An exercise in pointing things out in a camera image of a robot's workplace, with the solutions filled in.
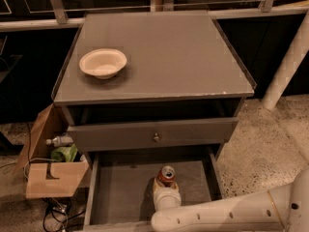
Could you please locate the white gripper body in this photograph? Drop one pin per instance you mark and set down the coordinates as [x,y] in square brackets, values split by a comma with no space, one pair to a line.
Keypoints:
[166,194]

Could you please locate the red coke can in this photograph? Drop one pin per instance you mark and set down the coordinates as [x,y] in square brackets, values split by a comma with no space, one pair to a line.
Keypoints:
[167,175]

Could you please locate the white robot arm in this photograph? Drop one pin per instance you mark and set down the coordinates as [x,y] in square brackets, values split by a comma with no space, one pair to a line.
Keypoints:
[283,208]

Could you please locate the open grey middle drawer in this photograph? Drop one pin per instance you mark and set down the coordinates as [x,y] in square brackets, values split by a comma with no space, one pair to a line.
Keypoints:
[121,190]

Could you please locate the round metal drawer knob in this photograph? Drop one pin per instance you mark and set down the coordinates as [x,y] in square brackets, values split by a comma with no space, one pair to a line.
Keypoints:
[156,137]

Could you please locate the grey top drawer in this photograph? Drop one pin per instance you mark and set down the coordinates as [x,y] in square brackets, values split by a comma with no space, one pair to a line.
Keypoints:
[126,136]

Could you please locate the grey drawer cabinet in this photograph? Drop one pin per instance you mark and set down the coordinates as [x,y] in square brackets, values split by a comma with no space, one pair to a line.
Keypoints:
[179,67]

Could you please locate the green plastic bag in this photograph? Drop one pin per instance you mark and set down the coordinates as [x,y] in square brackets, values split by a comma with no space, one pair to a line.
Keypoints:
[64,154]

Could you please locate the clear plastic bottle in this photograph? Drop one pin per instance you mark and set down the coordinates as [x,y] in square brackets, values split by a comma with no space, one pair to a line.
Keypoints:
[59,141]

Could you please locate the brown cardboard box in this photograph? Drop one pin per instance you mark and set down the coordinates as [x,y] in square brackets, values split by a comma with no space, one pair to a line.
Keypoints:
[48,178]

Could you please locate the white paper bowl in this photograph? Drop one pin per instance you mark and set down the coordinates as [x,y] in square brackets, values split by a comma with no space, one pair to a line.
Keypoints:
[103,63]

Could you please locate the white slanted pole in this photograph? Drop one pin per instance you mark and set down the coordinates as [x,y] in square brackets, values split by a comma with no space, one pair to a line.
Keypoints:
[289,65]

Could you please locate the metal window railing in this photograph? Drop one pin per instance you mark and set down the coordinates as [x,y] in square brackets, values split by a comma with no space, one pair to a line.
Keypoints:
[23,15]

